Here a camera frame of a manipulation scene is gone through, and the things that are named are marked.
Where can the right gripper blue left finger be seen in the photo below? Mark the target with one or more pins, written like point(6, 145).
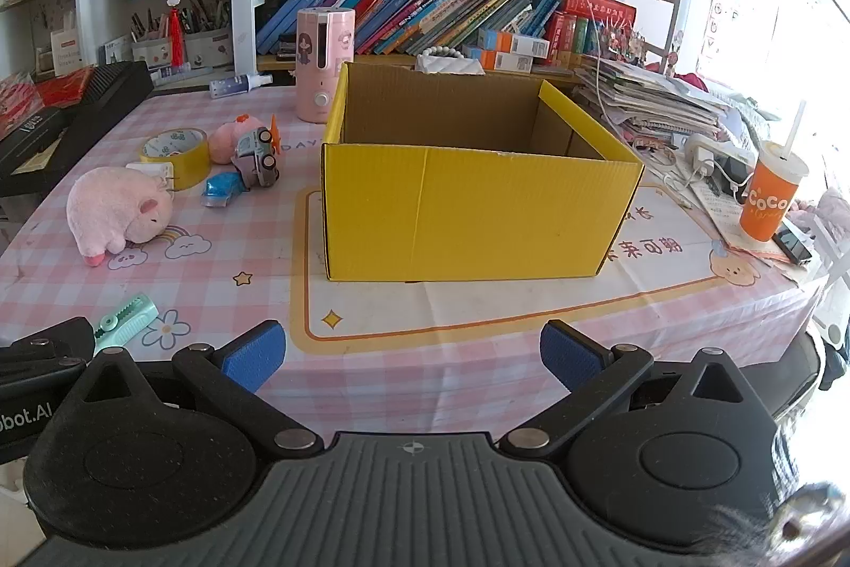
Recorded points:
point(226, 381)

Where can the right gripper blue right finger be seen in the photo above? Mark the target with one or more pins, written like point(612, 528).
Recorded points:
point(598, 380)

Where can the mint correction tape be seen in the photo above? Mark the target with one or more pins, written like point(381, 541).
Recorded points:
point(122, 325)

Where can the pink plush pig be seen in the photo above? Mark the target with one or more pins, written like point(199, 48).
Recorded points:
point(109, 207)

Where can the blue toy car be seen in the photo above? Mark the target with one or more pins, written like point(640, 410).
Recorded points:
point(221, 189)

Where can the pastel toy truck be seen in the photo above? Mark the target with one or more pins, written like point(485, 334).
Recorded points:
point(254, 159)

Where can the yellow tape roll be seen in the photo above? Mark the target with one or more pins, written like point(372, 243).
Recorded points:
point(185, 149)

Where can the pink plush chick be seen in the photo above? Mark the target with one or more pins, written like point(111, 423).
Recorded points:
point(222, 143)

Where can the white charger plug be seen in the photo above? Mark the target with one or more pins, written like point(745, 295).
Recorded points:
point(162, 172)

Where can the pink checkered tablecloth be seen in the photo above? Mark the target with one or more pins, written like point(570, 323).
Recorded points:
point(387, 356)

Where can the grey chair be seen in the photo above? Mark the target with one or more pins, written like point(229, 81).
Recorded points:
point(786, 385)

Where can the black smartphone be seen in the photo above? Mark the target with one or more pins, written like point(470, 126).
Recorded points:
point(795, 245)

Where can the black flat box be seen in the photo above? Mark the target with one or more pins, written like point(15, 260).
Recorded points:
point(34, 134)

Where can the white power strip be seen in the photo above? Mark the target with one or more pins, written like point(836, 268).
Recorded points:
point(705, 156)

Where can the orange CoCo drink cup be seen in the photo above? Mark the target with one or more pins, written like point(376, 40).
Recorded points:
point(778, 173)

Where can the yellow cardboard box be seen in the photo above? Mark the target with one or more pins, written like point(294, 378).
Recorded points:
point(444, 178)

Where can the stack of papers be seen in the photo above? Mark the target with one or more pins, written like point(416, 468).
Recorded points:
point(651, 103)

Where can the small spray bottle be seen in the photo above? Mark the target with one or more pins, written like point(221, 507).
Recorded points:
point(238, 85)

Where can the black keyboard instrument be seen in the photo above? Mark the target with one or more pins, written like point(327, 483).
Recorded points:
point(113, 92)

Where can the pink cylindrical humidifier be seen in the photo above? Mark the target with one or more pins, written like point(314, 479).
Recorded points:
point(324, 42)

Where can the white quilted handbag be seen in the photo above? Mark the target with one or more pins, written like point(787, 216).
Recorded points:
point(444, 60)

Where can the red tassel ornament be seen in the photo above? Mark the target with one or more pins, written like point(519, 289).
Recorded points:
point(175, 32)

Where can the row of colourful books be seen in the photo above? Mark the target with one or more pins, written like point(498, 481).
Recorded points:
point(404, 27)

